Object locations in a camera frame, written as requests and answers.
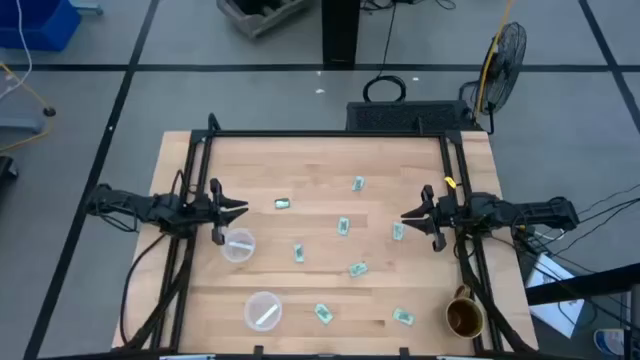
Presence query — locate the grey moulded foam tray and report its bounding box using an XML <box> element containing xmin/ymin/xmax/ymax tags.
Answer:
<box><xmin>215</xmin><ymin>0</ymin><xmax>314</xmax><ymax>40</ymax></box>

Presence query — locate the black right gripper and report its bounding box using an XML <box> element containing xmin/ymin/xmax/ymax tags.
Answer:
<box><xmin>400</xmin><ymin>184</ymin><xmax>462</xmax><ymax>253</ymax></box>

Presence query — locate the coiled black cable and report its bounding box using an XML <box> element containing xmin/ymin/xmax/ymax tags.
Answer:
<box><xmin>362</xmin><ymin>74</ymin><xmax>408</xmax><ymax>104</ymax></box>

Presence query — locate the clear plastic bowl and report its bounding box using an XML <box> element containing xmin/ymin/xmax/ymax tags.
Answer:
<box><xmin>243</xmin><ymin>291</ymin><xmax>284</xmax><ymax>333</ymax></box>
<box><xmin>219</xmin><ymin>227</ymin><xmax>257</xmax><ymax>264</ymax></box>

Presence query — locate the blue and white object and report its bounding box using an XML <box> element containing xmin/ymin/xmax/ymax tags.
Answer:
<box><xmin>593</xmin><ymin>327</ymin><xmax>632</xmax><ymax>357</ymax></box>

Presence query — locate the yellow cable at fan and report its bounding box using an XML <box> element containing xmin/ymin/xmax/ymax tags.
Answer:
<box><xmin>473</xmin><ymin>0</ymin><xmax>516</xmax><ymax>121</ymax></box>

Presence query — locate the black metal beam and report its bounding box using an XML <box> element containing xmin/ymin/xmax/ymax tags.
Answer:
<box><xmin>524</xmin><ymin>262</ymin><xmax>640</xmax><ymax>307</ymax></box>

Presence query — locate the black aluminium table frame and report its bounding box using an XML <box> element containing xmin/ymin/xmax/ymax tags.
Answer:
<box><xmin>112</xmin><ymin>113</ymin><xmax>539</xmax><ymax>360</ymax></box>

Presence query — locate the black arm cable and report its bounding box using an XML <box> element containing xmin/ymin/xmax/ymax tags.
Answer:
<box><xmin>118</xmin><ymin>232</ymin><xmax>169</xmax><ymax>346</ymax></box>

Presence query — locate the brown ceramic mug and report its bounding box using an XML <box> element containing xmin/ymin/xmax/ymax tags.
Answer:
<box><xmin>444</xmin><ymin>283</ymin><xmax>486</xmax><ymax>340</ymax></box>

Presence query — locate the blue plastic bin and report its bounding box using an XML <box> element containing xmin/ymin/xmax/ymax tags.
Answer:
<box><xmin>0</xmin><ymin>0</ymin><xmax>83</xmax><ymax>53</ymax></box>

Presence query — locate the white floor cable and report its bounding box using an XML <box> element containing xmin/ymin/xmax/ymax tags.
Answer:
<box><xmin>0</xmin><ymin>0</ymin><xmax>34</xmax><ymax>100</ymax></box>

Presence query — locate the white paper box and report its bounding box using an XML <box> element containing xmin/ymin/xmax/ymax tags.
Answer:
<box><xmin>524</xmin><ymin>252</ymin><xmax>586</xmax><ymax>340</ymax></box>

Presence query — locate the black perforated metal box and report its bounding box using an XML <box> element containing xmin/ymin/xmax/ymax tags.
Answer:
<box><xmin>345</xmin><ymin>100</ymin><xmax>476</xmax><ymax>133</ymax></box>

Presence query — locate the black square pillar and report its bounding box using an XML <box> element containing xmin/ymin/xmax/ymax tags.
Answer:
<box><xmin>321</xmin><ymin>0</ymin><xmax>362</xmax><ymax>70</ymax></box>

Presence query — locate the yellow floor cable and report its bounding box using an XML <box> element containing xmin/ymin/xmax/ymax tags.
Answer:
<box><xmin>0</xmin><ymin>60</ymin><xmax>55</xmax><ymax>153</ymax></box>

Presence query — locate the black floor object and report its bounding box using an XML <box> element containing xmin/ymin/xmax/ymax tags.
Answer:
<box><xmin>0</xmin><ymin>154</ymin><xmax>20</xmax><ymax>181</ymax></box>

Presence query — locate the black floor fan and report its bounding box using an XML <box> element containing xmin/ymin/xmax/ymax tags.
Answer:
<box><xmin>458</xmin><ymin>21</ymin><xmax>528</xmax><ymax>135</ymax></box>

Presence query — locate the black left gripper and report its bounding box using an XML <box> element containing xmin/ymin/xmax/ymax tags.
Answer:
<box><xmin>192</xmin><ymin>177</ymin><xmax>250</xmax><ymax>247</ymax></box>

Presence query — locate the grey flat base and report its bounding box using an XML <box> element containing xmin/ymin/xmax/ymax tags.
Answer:
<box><xmin>0</xmin><ymin>115</ymin><xmax>45</xmax><ymax>135</ymax></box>

